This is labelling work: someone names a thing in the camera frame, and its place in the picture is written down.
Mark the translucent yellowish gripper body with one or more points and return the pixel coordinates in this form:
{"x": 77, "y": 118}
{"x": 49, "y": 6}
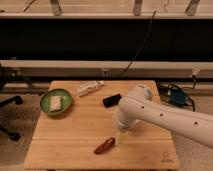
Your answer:
{"x": 121, "y": 135}

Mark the black rectangular box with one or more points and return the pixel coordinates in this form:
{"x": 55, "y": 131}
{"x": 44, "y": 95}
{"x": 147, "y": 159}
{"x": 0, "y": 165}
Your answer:
{"x": 112, "y": 100}

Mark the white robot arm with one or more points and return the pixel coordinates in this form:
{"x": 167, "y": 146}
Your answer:
{"x": 136, "y": 105}

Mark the white sponge block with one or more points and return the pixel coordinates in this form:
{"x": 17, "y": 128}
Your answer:
{"x": 55, "y": 103}

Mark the blue power adapter box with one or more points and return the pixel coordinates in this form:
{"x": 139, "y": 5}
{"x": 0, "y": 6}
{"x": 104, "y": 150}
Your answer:
{"x": 178, "y": 97}

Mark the red chili pepper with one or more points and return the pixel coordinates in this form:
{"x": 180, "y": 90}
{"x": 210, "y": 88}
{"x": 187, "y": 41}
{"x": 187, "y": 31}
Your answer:
{"x": 105, "y": 146}

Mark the clear plastic bottle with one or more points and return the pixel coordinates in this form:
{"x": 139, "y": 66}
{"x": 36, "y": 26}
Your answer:
{"x": 89, "y": 87}

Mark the green round plate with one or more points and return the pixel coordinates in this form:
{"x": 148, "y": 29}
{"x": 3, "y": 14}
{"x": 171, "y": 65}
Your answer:
{"x": 66, "y": 101}

